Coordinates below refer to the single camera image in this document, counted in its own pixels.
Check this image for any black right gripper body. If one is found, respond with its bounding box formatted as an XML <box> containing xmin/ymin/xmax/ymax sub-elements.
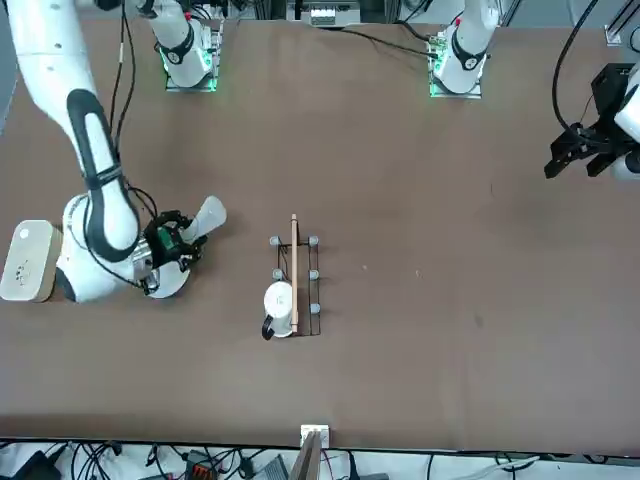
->
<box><xmin>148</xmin><ymin>219</ymin><xmax>194</xmax><ymax>269</ymax></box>

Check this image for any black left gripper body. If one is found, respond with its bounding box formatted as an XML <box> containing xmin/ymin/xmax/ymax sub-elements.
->
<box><xmin>574</xmin><ymin>63</ymin><xmax>635</xmax><ymax>151</ymax></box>

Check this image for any transparent sauce bottle blue cap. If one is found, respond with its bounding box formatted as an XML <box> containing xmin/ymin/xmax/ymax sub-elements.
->
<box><xmin>180</xmin><ymin>195</ymin><xmax>227</xmax><ymax>246</ymax></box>

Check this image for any white round plate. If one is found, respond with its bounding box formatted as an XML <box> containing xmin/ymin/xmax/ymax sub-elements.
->
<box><xmin>147</xmin><ymin>259</ymin><xmax>192</xmax><ymax>300</ymax></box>

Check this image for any cream lidded storage box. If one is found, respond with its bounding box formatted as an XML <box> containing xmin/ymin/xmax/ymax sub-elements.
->
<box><xmin>0</xmin><ymin>219</ymin><xmax>64</xmax><ymax>304</ymax></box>

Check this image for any black orange hub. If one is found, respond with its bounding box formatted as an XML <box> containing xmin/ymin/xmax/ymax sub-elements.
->
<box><xmin>183</xmin><ymin>451</ymin><xmax>217</xmax><ymax>477</ymax></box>

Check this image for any black power adapter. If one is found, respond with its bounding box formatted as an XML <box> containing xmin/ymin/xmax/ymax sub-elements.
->
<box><xmin>9</xmin><ymin>448</ymin><xmax>64</xmax><ymax>480</ymax></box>

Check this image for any grey power strip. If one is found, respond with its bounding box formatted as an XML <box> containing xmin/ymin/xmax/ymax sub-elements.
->
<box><xmin>308</xmin><ymin>3</ymin><xmax>362</xmax><ymax>27</ymax></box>

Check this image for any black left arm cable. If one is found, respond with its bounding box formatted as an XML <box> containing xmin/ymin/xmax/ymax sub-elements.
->
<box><xmin>552</xmin><ymin>0</ymin><xmax>600</xmax><ymax>135</ymax></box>

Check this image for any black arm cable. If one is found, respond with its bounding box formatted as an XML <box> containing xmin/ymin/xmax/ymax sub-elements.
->
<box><xmin>552</xmin><ymin>0</ymin><xmax>600</xmax><ymax>135</ymax></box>
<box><xmin>112</xmin><ymin>0</ymin><xmax>166</xmax><ymax>297</ymax></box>

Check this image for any aluminium corner bracket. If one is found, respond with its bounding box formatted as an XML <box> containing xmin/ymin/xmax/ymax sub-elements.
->
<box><xmin>603</xmin><ymin>0</ymin><xmax>632</xmax><ymax>47</ymax></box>

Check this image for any white mug black handle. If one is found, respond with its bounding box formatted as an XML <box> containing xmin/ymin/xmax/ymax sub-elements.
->
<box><xmin>260</xmin><ymin>280</ymin><xmax>297</xmax><ymax>341</ymax></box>

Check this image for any black wire cup rack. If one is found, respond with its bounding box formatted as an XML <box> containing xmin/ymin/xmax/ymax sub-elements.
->
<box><xmin>268</xmin><ymin>234</ymin><xmax>324</xmax><ymax>337</ymax></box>

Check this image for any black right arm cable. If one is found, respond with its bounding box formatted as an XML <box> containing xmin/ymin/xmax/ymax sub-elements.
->
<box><xmin>112</xmin><ymin>0</ymin><xmax>166</xmax><ymax>297</ymax></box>

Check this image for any dark left base cable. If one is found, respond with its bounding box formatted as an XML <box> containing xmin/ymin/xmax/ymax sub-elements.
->
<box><xmin>339</xmin><ymin>27</ymin><xmax>437</xmax><ymax>57</ymax></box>

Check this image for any aluminium frame post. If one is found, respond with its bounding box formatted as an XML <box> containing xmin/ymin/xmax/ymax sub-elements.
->
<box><xmin>289</xmin><ymin>424</ymin><xmax>332</xmax><ymax>480</ymax></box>

